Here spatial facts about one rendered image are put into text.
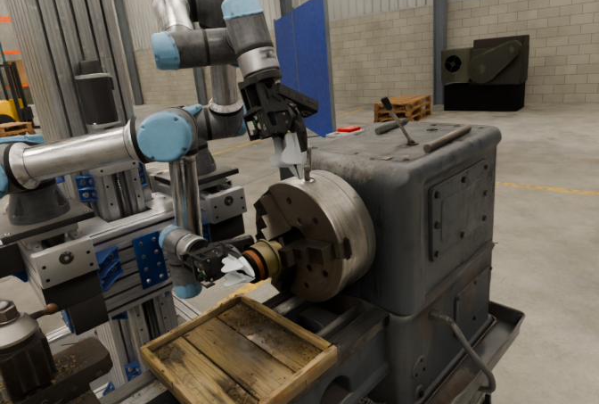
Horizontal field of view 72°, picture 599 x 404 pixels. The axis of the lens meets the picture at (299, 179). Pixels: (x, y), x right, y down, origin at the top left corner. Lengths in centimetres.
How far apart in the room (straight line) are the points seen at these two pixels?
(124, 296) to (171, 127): 65
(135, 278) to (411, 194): 91
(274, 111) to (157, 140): 34
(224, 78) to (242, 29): 57
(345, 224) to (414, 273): 25
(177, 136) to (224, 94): 43
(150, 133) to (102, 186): 50
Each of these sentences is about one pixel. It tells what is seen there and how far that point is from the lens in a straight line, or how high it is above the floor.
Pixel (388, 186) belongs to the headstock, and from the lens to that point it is 99.
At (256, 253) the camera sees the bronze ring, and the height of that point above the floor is 111.
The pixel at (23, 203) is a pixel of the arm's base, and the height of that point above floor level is 122.
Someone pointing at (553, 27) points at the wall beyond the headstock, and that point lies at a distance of 1079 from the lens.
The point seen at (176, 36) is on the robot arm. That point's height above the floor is 159.
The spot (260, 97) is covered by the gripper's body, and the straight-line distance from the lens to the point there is 78.
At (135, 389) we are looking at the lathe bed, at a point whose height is 85.
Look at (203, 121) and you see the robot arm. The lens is 145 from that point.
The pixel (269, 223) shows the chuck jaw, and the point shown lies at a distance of 101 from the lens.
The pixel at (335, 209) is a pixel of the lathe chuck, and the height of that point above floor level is 119.
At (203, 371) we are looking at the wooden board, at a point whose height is 89.
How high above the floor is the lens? 152
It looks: 17 degrees down
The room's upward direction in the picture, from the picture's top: 6 degrees counter-clockwise
